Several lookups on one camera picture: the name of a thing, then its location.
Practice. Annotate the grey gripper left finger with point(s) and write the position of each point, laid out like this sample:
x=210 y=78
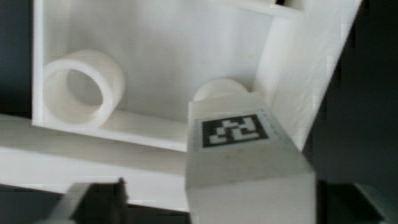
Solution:
x=92 y=204

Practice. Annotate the white chair seat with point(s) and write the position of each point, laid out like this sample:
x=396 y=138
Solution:
x=130 y=52

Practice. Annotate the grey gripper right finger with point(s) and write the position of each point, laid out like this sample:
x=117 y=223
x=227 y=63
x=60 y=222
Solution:
x=382 y=211

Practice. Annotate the white tagged chair leg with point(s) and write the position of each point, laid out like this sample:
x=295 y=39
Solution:
x=249 y=178

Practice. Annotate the white front rail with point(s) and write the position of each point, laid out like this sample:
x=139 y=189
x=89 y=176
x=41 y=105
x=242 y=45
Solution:
x=52 y=159

